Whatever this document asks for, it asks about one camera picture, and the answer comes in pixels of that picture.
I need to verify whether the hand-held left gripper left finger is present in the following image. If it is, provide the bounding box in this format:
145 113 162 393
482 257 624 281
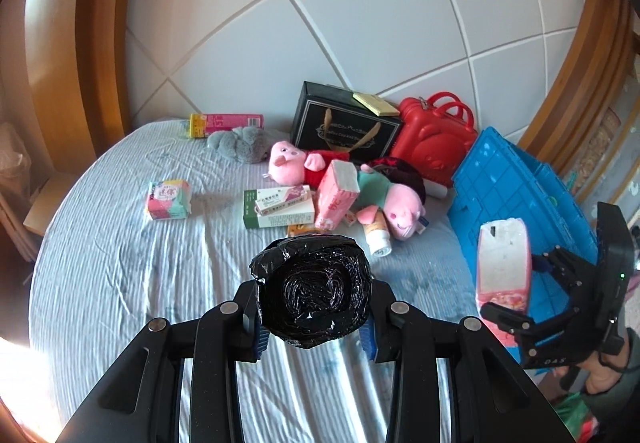
55 280 271 443

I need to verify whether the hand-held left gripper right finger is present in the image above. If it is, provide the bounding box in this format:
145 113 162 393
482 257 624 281
362 280 576 443

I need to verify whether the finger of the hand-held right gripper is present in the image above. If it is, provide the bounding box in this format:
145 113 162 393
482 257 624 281
532 247 599 296
480 301 581 366

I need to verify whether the pink tissue pack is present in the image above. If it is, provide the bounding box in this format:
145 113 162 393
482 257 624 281
315 159 361 231
475 218 532 359

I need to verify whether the black bin bag roll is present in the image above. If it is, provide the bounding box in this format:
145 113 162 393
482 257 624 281
248 234 373 350

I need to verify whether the blue plastic crate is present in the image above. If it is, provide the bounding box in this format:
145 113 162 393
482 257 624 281
447 127 601 364

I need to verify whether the pink pig plush green outfit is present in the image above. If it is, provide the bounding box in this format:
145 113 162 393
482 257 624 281
356 164 427 240

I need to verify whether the green plastic bag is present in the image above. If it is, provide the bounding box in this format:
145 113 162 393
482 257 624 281
550 393 587 435

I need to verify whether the beige cream tube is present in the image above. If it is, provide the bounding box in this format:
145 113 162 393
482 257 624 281
361 208 392 257

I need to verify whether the green white medicine box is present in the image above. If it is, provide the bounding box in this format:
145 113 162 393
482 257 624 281
243 188 316 230

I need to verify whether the patterned curtain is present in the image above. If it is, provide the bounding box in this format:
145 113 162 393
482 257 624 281
565 73 640 224

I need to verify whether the small white red box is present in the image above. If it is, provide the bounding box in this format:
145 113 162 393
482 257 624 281
254 184 311 216

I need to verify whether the pink green tissue packet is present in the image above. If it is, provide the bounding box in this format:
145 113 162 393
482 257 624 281
145 179 193 221

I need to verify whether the dark maroon cloth bag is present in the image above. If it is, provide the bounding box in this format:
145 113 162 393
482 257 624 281
370 157 427 204

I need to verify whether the pink pig plush red outfit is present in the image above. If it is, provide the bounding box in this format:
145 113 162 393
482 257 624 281
268 140 351 188

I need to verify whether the red toy suitcase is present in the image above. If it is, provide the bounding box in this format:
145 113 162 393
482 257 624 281
390 90 478 186

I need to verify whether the grey plush toy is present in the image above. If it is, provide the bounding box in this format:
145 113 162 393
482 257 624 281
206 126 271 165

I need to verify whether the long pink yellow box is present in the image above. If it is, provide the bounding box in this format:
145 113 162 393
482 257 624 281
189 112 266 140

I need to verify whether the black gift box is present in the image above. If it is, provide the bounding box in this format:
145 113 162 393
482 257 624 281
291 82 405 164

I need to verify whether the yellow notepad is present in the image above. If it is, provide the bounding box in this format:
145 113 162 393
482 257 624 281
352 92 401 117

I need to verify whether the flat cardboard piece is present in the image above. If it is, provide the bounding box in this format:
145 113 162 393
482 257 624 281
22 172 78 238

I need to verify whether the clear plastic bag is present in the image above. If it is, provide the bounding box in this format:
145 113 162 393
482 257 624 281
0 123 33 204

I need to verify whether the wooden headboard frame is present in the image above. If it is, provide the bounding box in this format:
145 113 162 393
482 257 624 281
517 0 636 174
25 0 146 164

